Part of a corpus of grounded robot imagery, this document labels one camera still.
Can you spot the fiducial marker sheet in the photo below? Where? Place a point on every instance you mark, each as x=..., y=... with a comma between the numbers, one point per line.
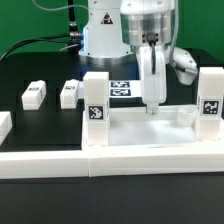
x=125, y=88

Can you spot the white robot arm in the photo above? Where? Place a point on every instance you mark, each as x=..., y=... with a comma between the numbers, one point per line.
x=148, y=29

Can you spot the white block at left edge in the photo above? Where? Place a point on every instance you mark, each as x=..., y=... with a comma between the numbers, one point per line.
x=5, y=125

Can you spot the white L-shaped guide fence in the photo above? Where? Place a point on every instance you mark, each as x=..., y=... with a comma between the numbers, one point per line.
x=198, y=156

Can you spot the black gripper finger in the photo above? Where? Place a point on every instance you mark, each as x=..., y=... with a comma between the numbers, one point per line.
x=151, y=110

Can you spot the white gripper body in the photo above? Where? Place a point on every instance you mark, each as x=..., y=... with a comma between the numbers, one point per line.
x=152, y=75

